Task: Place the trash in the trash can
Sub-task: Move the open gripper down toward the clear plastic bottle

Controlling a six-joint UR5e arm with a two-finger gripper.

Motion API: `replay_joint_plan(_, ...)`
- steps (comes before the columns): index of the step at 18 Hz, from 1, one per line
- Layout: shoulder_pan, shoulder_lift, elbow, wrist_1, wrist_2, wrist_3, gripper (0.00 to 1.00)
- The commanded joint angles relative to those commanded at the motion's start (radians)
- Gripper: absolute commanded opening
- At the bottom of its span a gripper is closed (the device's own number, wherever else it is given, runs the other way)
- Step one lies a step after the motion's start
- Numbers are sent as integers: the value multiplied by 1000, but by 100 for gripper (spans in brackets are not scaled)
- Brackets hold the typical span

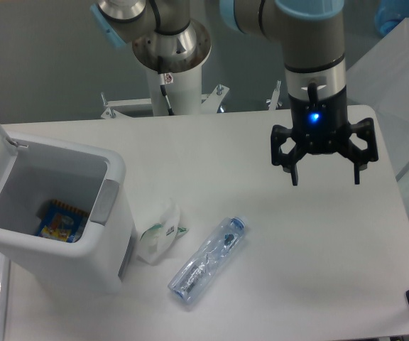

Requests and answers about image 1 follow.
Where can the crushed clear plastic bottle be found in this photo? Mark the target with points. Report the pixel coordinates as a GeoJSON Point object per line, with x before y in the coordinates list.
{"type": "Point", "coordinates": [199, 270]}

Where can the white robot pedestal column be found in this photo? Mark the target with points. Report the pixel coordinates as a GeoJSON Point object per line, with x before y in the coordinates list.
{"type": "Point", "coordinates": [177, 92]}

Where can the blue water jug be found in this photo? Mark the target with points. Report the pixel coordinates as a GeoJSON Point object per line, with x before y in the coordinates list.
{"type": "Point", "coordinates": [389, 14]}

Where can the white trash can open lid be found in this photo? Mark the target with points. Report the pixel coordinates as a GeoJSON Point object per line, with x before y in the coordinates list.
{"type": "Point", "coordinates": [35, 170]}

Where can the blue yellow snack wrapper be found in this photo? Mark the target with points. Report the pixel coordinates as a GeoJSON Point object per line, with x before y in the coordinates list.
{"type": "Point", "coordinates": [62, 222]}

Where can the white plastic bag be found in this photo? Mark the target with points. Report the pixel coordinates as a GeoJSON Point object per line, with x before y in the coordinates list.
{"type": "Point", "coordinates": [159, 238]}

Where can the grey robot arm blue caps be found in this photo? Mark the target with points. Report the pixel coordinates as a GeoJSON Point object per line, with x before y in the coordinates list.
{"type": "Point", "coordinates": [172, 47]}

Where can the white pedestal base bracket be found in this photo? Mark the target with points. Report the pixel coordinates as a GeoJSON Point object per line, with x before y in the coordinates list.
{"type": "Point", "coordinates": [142, 107]}

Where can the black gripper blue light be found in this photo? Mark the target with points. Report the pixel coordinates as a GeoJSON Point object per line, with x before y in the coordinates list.
{"type": "Point", "coordinates": [321, 126]}

